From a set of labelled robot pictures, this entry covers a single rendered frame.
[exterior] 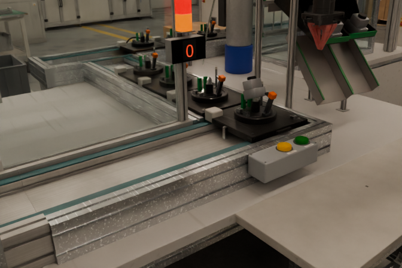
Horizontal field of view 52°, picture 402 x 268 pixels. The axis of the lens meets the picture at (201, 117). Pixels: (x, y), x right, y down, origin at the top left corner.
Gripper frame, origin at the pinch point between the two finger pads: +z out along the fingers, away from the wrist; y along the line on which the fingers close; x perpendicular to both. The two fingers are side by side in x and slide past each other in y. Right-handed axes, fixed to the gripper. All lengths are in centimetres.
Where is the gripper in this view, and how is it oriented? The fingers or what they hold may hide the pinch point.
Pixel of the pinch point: (320, 46)
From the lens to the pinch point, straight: 119.0
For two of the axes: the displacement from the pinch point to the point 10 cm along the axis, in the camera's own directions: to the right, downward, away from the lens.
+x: 5.7, 2.9, -7.7
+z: 0.2, 9.3, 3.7
